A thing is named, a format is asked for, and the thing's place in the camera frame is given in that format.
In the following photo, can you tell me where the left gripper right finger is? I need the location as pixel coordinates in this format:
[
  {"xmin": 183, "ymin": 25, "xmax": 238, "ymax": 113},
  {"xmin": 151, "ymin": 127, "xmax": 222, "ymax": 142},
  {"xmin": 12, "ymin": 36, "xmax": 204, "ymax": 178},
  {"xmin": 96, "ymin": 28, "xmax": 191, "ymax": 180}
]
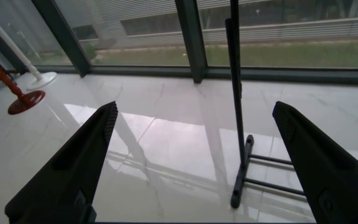
[{"xmin": 272, "ymin": 101, "xmax": 358, "ymax": 224}]

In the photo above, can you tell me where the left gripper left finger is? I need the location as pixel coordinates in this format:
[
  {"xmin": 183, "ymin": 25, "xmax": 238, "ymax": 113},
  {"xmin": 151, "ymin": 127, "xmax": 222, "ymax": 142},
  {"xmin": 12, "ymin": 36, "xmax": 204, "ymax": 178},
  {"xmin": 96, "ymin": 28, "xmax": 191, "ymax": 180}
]
[{"xmin": 4, "ymin": 101, "xmax": 119, "ymax": 223}]

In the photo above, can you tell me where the black clothes rack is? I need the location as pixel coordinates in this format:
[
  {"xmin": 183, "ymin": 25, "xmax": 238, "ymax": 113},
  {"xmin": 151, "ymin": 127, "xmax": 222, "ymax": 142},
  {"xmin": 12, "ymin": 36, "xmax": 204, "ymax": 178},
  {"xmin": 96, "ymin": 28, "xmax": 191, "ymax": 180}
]
[{"xmin": 224, "ymin": 0, "xmax": 306, "ymax": 209}]

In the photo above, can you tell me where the red pole stand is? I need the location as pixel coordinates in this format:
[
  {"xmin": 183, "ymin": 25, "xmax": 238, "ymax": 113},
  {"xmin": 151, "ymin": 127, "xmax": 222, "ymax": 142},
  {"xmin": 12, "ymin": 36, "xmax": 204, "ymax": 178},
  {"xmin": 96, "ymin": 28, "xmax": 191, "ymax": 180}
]
[{"xmin": 0, "ymin": 46, "xmax": 47, "ymax": 115}]

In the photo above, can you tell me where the white pole stand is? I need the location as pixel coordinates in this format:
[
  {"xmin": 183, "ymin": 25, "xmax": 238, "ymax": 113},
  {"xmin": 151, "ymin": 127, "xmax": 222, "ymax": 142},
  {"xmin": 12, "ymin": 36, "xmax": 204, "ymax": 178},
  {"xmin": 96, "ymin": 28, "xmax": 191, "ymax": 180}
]
[{"xmin": 0, "ymin": 2, "xmax": 58, "ymax": 91}]

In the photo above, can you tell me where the window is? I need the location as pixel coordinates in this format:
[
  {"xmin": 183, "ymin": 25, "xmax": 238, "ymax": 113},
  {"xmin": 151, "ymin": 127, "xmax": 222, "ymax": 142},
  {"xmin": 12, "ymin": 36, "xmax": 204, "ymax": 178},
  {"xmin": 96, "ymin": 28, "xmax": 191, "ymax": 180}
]
[{"xmin": 0, "ymin": 0, "xmax": 358, "ymax": 86}]

